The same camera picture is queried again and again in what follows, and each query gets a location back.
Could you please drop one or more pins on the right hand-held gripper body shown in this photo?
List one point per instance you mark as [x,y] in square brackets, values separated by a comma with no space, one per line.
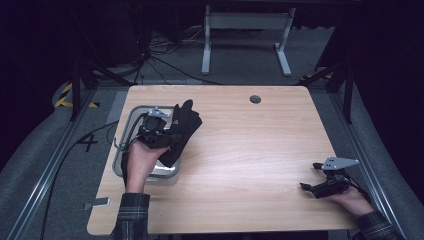
[333,186]

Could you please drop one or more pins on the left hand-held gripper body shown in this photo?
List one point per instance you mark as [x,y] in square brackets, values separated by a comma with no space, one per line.
[153,131]

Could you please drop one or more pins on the person's right hand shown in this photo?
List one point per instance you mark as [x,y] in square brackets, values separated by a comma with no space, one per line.
[355,201]

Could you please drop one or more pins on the person's left hand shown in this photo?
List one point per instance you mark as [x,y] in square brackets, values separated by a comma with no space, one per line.
[141,166]

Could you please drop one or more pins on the black metal stand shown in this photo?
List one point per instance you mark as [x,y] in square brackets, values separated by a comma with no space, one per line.
[348,93]
[76,90]

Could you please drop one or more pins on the yellow black hazard tape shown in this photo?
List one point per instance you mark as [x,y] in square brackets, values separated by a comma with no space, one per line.
[66,96]

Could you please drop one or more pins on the aluminium rail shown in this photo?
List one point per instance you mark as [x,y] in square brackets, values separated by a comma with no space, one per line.
[46,173]
[366,146]

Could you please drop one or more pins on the small grey metal bracket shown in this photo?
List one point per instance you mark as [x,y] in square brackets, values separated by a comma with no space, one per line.
[98,202]

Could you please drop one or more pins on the white metal desk frame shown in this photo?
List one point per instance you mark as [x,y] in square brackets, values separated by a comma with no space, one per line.
[248,20]

